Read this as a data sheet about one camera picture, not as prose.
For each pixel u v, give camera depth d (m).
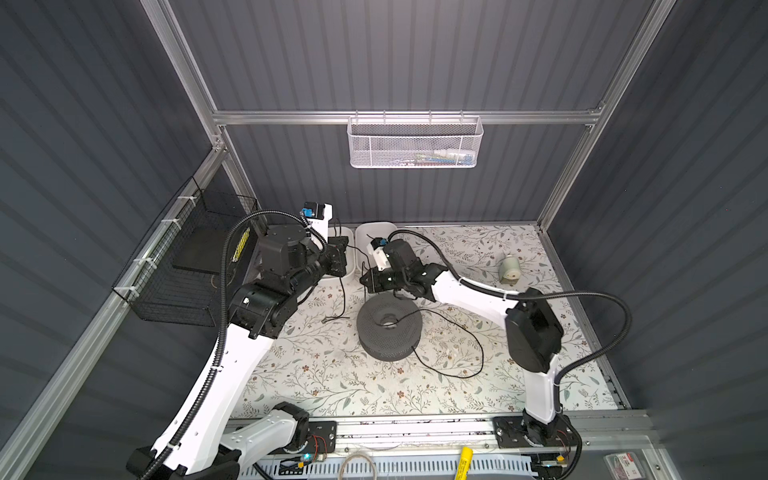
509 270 0.99
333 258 0.55
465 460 0.69
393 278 0.74
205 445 0.37
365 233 1.15
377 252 0.79
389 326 0.92
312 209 0.52
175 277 0.72
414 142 1.11
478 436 0.75
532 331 0.50
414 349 0.88
